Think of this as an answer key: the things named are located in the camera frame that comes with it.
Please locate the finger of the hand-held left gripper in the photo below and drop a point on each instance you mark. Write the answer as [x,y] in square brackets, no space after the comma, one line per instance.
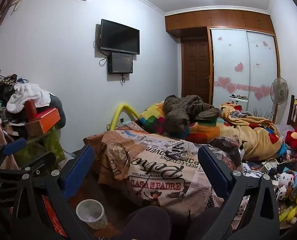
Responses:
[13,146]
[38,159]

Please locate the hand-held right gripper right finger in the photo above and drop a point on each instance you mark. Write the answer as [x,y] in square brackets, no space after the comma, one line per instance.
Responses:
[214,170]

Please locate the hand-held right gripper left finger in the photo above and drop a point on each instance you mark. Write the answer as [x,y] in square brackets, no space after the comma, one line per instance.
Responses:
[78,172]

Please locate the white plastic cup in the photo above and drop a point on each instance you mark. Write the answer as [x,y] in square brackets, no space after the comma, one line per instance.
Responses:
[91,215]

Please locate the green patterned bag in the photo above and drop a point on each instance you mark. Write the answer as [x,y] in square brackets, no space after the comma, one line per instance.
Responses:
[51,145]

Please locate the pump bottle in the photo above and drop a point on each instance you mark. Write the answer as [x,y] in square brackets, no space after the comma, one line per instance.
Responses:
[242,152]

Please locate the tape roll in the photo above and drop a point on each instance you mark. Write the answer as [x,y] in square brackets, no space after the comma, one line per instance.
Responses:
[184,156]

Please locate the orange cardboard box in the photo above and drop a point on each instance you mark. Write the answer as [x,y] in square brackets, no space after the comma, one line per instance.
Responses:
[47,120]

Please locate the red box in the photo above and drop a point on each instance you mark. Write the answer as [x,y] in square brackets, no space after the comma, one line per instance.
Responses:
[30,108]

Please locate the dark marker pen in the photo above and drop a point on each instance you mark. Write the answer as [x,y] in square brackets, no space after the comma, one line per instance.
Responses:
[175,143]
[176,152]

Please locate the clear plastic container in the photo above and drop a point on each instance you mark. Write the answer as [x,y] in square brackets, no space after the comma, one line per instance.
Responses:
[117,153]

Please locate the person's right leg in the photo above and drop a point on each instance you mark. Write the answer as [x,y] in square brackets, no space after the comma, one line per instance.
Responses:
[206,217]

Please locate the person's leg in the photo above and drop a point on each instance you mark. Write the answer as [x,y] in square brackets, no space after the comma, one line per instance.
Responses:
[143,223]
[206,217]

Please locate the red and beige boxes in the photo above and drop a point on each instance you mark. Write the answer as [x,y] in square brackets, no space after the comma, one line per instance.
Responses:
[53,215]

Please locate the white cloth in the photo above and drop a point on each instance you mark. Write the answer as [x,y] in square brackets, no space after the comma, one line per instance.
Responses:
[26,96]

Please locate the printed blanket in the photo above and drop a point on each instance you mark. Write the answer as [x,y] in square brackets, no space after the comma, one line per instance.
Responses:
[163,180]

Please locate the dark grey bag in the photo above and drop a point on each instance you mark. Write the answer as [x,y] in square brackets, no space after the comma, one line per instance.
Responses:
[58,110]

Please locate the beige blanket with hearts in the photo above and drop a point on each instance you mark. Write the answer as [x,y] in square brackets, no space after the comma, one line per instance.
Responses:
[261,140]

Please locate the pile of dark clothes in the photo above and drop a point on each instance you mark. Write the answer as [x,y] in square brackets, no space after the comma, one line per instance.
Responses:
[3,87]

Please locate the olive green jacket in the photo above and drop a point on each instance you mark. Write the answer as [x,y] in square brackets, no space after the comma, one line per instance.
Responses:
[181,110]

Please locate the white plush toy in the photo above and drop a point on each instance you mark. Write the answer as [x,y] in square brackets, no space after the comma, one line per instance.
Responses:
[286,180]

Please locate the yellow foam tube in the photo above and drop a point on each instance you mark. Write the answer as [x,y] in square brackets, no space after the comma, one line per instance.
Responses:
[118,112]

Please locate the small white cabinet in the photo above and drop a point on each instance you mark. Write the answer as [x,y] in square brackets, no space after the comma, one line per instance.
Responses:
[238,101]

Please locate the colourful checked blanket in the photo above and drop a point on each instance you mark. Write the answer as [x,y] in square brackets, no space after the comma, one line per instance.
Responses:
[152,117]

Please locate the person's left leg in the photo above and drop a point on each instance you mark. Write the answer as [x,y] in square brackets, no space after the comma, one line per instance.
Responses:
[143,223]

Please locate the yellow plush toy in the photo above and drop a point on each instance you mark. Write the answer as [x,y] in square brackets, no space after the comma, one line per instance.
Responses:
[292,211]

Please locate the standing fan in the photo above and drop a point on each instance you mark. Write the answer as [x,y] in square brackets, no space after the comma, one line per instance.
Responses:
[279,90]

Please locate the brown wooden door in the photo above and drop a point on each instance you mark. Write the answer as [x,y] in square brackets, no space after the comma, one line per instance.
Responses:
[196,67]

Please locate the white sliding wardrobe doors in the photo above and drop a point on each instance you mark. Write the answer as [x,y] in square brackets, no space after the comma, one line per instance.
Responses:
[243,60]

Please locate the pink curtain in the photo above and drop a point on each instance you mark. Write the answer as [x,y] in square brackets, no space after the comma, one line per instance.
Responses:
[6,2]

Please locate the brown overhead cabinet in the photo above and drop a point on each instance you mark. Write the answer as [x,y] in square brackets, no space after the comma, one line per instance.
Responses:
[213,20]

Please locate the small black wall screen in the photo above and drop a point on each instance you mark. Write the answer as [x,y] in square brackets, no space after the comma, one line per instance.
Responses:
[119,63]

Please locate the black wall television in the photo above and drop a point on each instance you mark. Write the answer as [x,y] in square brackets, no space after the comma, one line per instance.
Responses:
[119,36]

